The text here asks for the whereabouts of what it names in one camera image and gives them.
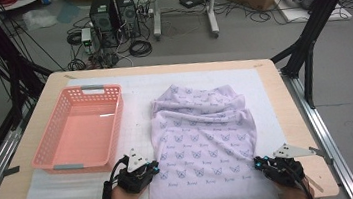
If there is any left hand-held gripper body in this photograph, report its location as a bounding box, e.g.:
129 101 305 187
113 144 162 197

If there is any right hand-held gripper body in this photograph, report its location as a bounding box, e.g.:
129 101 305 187
259 139 320 191

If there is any lilac printed towel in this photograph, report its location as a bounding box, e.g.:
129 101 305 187
136 73 280 199

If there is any pink plastic basket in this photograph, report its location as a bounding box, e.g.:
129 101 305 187
23 80 132 180

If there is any person's right hand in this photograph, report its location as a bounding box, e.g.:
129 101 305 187
274 176 317 199

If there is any thin wooden stick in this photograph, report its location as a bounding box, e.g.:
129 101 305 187
307 175 325 195

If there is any white grid mat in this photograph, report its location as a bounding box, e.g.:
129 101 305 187
7 53 307 199

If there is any white metal stand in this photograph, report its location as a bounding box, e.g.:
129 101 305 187
149 0 226 46

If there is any small white power box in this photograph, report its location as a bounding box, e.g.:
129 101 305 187
79 27 94 48

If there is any black computer tower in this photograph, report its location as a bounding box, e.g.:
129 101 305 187
115 0 142 39
87 0 122 51

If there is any white floor board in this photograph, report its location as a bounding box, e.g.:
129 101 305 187
275 0 353 28

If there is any blue-grey floor sheet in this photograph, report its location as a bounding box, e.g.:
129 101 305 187
54 1 83 26

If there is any crumpled clear plastic bag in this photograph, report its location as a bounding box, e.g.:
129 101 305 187
21 5 60 32

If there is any round white table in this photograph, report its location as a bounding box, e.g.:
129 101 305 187
0 0 51 13

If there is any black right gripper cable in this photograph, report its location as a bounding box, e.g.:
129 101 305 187
283 158 317 199

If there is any grey metal bracket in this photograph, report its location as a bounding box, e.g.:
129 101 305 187
308 143 335 168
0 166 23 185

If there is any coiled black cable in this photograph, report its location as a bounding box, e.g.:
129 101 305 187
65 30 84 48
128 38 154 59
67 56 89 72

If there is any black metal frame stand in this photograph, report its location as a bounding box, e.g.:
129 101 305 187
263 0 353 114
0 0 61 133

